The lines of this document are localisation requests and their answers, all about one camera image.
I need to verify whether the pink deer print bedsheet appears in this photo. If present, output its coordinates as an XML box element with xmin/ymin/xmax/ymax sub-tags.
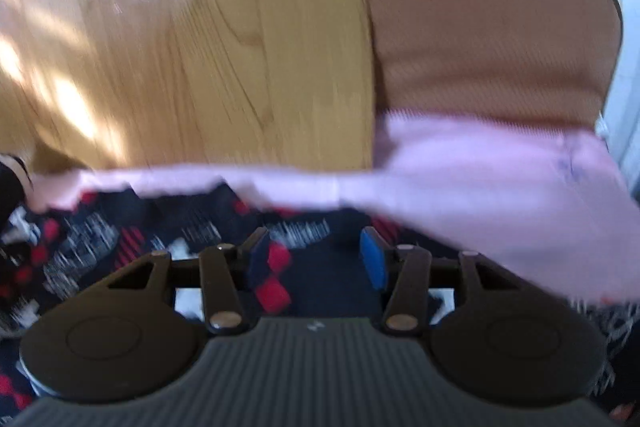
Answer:
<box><xmin>30</xmin><ymin>107</ymin><xmax>640</xmax><ymax>304</ymax></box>

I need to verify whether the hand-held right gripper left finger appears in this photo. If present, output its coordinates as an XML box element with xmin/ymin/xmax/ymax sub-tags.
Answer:
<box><xmin>102</xmin><ymin>227</ymin><xmax>273</xmax><ymax>335</ymax></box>

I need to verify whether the dark patterned knit sweater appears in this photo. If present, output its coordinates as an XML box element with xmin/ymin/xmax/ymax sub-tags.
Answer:
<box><xmin>0</xmin><ymin>182</ymin><xmax>640</xmax><ymax>427</ymax></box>

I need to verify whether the brown perforated cushion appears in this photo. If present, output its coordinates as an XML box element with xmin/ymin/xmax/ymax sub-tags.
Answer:
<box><xmin>360</xmin><ymin>0</ymin><xmax>625</xmax><ymax>138</ymax></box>

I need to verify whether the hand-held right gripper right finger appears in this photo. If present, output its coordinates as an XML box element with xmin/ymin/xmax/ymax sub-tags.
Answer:
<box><xmin>360</xmin><ymin>227</ymin><xmax>522</xmax><ymax>335</ymax></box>

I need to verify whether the wooden headboard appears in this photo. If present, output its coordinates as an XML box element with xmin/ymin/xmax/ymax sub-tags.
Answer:
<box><xmin>0</xmin><ymin>0</ymin><xmax>377</xmax><ymax>178</ymax></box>

